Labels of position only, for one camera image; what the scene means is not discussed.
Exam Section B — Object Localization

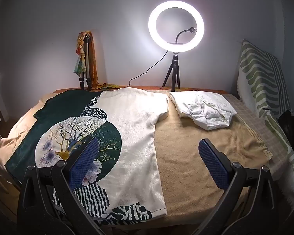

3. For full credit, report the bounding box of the ring light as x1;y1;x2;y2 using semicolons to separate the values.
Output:
148;0;205;53

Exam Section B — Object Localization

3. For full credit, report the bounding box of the small black tripod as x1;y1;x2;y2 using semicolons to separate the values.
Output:
162;51;180;92

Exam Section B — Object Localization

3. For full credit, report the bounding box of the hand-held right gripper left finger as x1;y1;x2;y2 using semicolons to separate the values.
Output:
17;136;106;235

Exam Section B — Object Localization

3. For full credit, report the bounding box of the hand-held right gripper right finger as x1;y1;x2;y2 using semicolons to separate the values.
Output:
198;138;288;235

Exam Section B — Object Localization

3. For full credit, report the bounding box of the tree print green white t-shirt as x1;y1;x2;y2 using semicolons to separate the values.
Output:
5;87;170;222

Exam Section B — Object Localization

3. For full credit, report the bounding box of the striped green white pillow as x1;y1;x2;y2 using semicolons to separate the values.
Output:
231;39;294;201

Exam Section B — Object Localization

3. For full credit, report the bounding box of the cream folded garment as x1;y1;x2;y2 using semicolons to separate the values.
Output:
170;92;189;118

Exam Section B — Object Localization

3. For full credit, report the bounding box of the white folded garment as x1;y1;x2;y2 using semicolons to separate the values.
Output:
180;90;238;131

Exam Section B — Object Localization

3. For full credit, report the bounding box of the checked bed sheet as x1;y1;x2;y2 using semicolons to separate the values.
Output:
223;93;294;201

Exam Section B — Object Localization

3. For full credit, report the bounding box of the orange patterned scarf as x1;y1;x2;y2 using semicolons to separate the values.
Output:
80;31;119;90

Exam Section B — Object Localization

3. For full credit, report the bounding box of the figure printed cloth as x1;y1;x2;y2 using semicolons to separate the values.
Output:
73;35;86;75

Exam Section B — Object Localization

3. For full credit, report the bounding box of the black power cable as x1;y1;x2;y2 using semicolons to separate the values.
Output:
128;50;169;89

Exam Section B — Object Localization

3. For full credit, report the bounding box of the black bag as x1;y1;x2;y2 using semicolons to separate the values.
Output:
277;110;294;157

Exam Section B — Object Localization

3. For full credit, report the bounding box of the beige blanket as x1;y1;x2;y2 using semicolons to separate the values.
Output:
0;88;273;226

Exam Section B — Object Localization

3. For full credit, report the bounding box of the folded silver tripod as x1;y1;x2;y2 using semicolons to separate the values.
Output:
78;35;93;91

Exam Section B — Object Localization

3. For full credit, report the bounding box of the black gooseneck phone holder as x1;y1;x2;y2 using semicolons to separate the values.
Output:
174;26;198;45

